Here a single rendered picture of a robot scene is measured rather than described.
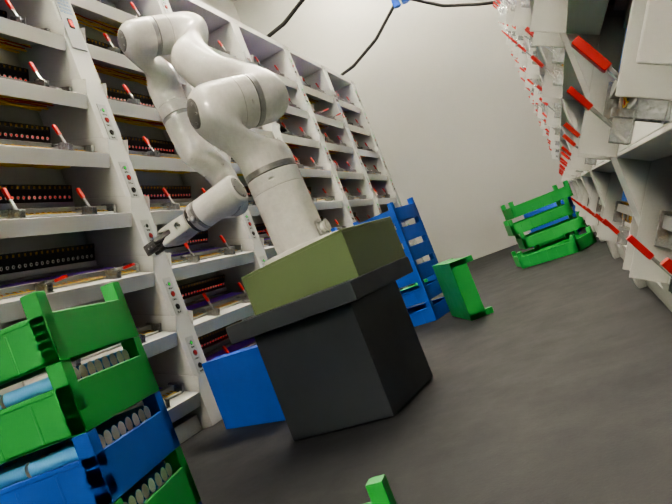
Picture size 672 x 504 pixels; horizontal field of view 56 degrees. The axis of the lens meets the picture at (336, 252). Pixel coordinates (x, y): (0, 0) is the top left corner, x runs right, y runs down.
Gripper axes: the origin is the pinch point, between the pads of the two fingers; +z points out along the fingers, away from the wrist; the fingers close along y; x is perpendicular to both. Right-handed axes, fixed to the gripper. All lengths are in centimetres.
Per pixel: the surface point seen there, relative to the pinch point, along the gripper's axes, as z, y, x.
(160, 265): 14.8, 20.6, 0.2
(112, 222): 13.1, 6.7, 15.9
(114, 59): 3, 39, 75
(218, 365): 1.3, 1.1, -37.6
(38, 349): -46, -100, -30
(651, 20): -105, -124, -40
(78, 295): 16.2, -17.5, -3.5
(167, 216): 12.7, 35.5, 16.6
